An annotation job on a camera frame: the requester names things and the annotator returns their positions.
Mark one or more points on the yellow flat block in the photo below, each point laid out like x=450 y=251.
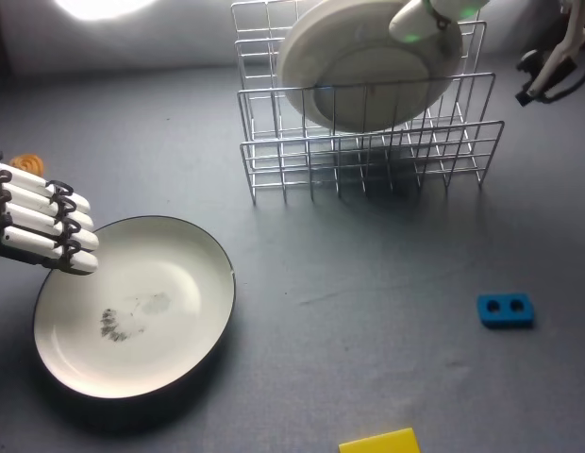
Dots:
x=382 y=443

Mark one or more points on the blue block with two holes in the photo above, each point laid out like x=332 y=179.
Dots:
x=505 y=323

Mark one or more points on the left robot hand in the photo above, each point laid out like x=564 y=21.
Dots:
x=28 y=212

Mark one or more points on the all-white plate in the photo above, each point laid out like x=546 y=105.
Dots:
x=321 y=56

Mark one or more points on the white plate with black outside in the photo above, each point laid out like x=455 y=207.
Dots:
x=146 y=307

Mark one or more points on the round embossed cookie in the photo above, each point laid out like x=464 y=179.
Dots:
x=27 y=162

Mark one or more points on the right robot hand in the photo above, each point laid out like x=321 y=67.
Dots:
x=415 y=23

